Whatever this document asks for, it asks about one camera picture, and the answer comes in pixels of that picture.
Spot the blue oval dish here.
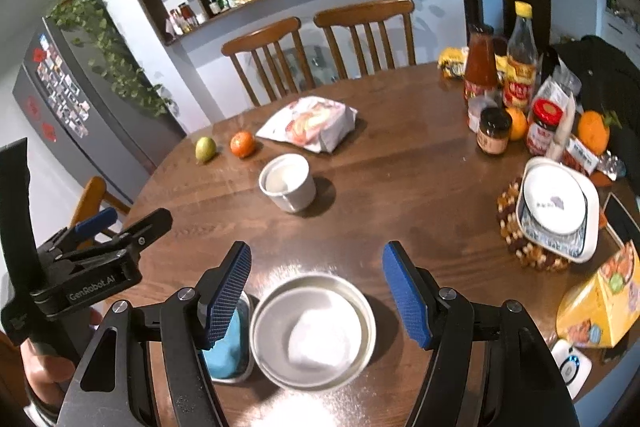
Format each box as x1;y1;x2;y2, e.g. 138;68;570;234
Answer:
203;291;254;385

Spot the large white bowl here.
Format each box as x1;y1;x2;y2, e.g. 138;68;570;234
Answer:
250;272;378;392

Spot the square blue patterned plate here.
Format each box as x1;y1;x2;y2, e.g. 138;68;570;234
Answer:
515;157;599;263

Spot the person's left hand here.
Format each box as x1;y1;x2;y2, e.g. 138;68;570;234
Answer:
20;340;76;409

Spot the wooden chair left side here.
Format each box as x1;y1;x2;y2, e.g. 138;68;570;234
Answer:
70;176;131;228

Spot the wooden chair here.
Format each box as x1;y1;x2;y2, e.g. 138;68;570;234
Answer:
314;0;416;80
70;176;131;228
221;16;317;107

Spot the grey refrigerator with magnets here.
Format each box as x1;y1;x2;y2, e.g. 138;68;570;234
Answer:
13;17;186;204

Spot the green pear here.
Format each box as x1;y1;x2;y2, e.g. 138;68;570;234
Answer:
194;136;217;164

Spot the wooden bead trivet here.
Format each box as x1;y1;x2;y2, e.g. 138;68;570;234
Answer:
496;176;570;272

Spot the orange tangerine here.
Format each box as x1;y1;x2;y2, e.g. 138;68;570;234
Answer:
229;131;257;159

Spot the white ceramic pot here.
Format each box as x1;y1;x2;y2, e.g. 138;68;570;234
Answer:
258;153;317;213

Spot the small white round plate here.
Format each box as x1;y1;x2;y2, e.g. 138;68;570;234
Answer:
523;164;587;235

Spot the white blue small device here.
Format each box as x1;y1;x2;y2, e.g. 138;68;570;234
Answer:
551;339;592;399

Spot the brown sauce jar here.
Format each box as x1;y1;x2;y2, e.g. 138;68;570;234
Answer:
476;107;512;156

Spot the yellow carton box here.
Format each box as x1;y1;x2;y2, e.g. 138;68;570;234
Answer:
555;241;639;348

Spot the snack bag with red print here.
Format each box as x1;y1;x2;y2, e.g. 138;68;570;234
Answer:
256;95;358;154

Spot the small white lid jar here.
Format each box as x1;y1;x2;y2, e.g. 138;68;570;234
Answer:
468;95;498;133

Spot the smartphone on table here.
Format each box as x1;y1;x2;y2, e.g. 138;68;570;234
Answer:
603;193;640;248

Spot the green trailing houseplant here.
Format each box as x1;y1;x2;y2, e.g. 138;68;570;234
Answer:
49;0;174;117

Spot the wooden chair back left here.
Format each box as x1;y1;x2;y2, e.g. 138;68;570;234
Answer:
221;16;317;107

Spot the red lid chili jar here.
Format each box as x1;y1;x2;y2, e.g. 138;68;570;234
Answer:
526;98;563;156

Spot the red sauce bottle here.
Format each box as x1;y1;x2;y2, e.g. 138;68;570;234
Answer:
463;24;498;103

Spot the yellow snack packet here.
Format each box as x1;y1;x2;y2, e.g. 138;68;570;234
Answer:
437;46;469;79

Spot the orange fruit with leaf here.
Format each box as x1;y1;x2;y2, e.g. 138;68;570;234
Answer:
577;110;622;156

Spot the yellow cap vinegar bottle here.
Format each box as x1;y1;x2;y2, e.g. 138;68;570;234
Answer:
502;1;538;113

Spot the wooden chair back right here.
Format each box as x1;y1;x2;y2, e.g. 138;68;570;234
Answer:
314;0;416;80

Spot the black jacket on chair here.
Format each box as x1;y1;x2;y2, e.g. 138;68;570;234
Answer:
553;36;640;196

